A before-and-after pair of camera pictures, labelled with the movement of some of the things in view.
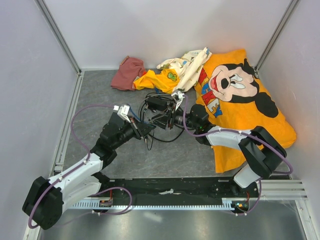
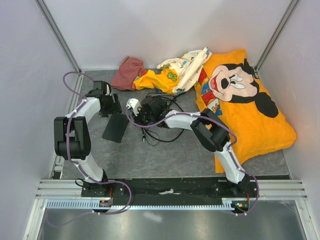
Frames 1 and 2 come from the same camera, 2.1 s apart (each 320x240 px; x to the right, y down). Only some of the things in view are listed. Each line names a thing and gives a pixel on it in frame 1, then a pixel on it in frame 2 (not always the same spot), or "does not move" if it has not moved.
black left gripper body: (136, 130) to (111, 108)
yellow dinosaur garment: (167, 81) does not move
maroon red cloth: (130, 68) does not move
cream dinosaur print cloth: (190, 66) does not move
